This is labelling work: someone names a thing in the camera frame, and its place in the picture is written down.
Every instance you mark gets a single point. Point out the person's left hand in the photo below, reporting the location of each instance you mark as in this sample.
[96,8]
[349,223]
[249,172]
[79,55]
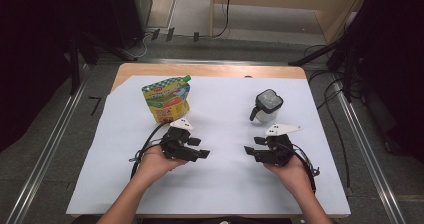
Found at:
[153,164]

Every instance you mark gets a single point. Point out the short metal floor rail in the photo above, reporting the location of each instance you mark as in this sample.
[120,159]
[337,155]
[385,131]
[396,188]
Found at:
[213,61]

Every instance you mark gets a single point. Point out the black curtain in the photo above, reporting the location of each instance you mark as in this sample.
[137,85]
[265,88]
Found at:
[33,50]
[400,67]

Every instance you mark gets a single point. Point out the person's right hand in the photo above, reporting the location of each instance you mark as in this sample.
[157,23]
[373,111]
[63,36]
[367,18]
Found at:
[295,177]

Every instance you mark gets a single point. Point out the yellow green spout pouch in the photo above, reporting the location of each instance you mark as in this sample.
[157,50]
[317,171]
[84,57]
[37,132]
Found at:
[166,100]

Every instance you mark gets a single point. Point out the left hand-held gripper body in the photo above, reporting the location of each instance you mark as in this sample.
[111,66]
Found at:
[175,144]

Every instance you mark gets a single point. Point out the dark equipment cabinet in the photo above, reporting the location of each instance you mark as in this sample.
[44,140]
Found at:
[126,14]

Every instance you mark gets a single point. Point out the small black plug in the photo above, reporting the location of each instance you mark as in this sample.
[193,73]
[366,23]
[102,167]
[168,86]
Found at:
[196,36]

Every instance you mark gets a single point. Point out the black metal stand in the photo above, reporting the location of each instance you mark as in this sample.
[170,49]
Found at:
[313,54]
[74,67]

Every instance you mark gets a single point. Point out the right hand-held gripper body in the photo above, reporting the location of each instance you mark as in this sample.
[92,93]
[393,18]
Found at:
[276,147]

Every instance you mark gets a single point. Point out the white paper sheet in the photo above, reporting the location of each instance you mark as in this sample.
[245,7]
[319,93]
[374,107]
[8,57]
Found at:
[216,190]

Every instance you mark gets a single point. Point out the clear jar with black lid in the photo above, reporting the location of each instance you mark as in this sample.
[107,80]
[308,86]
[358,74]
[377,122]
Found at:
[268,104]

